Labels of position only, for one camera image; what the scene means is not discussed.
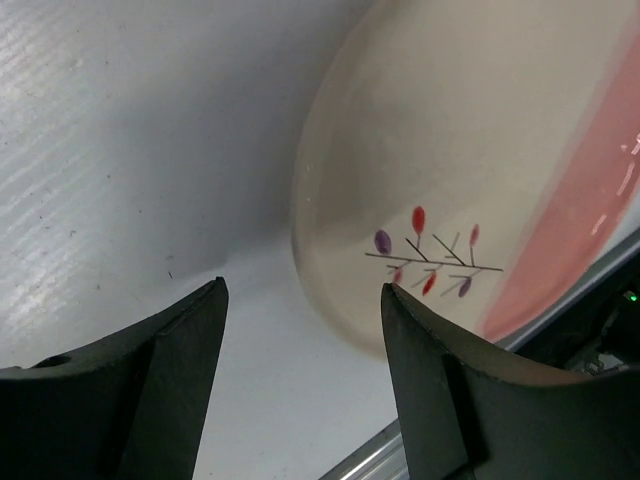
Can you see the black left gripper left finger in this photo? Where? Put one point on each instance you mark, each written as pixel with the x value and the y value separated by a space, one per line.
pixel 131 405

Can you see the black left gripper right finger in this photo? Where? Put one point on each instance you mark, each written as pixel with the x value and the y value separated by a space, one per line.
pixel 468 409

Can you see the pink cream plate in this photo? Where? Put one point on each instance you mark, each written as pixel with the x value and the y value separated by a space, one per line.
pixel 482 155

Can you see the aluminium table rail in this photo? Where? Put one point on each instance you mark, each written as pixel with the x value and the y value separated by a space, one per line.
pixel 382 457

